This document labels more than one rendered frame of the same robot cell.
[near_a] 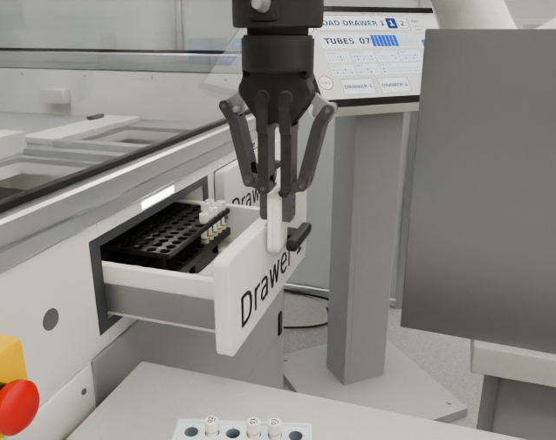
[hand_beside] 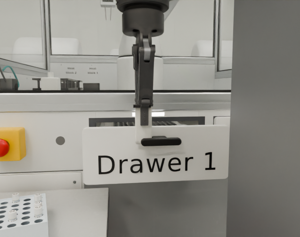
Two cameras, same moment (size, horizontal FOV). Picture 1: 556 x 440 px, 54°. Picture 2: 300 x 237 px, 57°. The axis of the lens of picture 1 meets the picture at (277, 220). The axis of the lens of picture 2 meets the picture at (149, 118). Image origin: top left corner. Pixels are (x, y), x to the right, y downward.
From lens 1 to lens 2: 0.61 m
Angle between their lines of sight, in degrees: 64
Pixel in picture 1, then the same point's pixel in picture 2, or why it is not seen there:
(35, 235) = (57, 104)
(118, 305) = not seen: hidden behind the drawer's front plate
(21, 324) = (44, 135)
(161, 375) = (99, 193)
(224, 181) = (216, 122)
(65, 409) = (62, 183)
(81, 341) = (77, 159)
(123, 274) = not seen: hidden behind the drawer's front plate
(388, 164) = not seen: outside the picture
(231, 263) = (85, 130)
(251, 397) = (93, 217)
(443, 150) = (240, 87)
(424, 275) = (233, 208)
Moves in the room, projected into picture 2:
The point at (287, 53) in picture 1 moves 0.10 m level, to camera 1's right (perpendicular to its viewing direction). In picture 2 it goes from (125, 19) to (151, 4)
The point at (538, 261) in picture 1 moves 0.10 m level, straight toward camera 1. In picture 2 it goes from (292, 228) to (179, 226)
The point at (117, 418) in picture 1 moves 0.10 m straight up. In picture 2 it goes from (64, 194) to (62, 151)
